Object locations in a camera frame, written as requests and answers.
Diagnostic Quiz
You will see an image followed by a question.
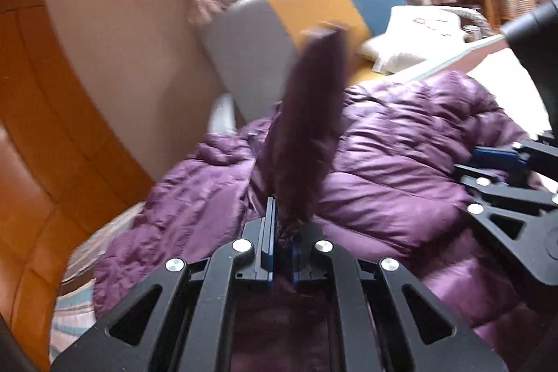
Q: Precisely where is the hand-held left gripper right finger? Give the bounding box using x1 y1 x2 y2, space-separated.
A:
279 221 509 372

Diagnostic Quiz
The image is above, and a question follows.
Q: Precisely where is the grey padded rail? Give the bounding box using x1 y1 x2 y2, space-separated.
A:
451 6 491 36

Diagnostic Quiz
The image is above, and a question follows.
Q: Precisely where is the purple quilted down jacket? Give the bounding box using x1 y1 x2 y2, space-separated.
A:
93 21 551 372

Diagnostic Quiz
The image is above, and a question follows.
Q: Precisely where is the wooden wardrobe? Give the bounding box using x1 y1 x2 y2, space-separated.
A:
0 0 158 370

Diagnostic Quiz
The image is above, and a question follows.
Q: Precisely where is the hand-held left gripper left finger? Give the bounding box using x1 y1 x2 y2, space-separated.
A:
50 196 279 372

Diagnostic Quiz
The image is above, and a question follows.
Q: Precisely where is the grey yellow blue sofa chair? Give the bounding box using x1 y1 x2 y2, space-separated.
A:
198 0 408 137

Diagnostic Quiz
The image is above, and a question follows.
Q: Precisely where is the rattan chair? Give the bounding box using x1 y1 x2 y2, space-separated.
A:
481 0 538 29

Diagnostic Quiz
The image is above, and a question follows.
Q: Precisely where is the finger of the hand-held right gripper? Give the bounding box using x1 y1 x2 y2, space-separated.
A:
473 132 558 183
453 164 558 291

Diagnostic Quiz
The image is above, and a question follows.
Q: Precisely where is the white printed pillow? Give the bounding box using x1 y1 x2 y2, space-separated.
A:
356 5 470 75

